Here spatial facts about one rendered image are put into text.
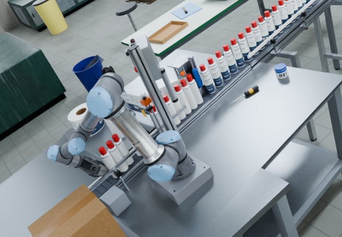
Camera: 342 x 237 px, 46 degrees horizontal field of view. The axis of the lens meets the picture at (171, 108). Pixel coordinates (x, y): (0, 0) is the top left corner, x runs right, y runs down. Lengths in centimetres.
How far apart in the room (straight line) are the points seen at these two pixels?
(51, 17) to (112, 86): 685
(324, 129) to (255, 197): 162
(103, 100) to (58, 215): 55
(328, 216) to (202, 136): 100
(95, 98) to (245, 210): 81
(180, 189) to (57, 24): 689
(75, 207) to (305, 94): 137
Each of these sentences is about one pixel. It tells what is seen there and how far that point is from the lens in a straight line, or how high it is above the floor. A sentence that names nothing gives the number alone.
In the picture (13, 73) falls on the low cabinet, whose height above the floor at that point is 66.
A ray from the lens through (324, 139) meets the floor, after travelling 330.
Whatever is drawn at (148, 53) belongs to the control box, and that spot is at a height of 144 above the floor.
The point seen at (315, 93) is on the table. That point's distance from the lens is 236.
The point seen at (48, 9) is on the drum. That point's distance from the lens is 844.
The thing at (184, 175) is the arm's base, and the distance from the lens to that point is 197.
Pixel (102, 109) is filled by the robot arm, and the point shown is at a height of 145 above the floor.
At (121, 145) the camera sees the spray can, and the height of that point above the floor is 102.
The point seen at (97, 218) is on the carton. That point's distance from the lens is 173.
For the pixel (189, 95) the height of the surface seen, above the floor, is 99.
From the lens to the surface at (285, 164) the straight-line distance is 285.
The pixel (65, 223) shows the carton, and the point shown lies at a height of 112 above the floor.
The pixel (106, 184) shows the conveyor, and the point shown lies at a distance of 223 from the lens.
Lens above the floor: 219
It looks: 31 degrees down
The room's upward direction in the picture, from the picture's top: 25 degrees counter-clockwise
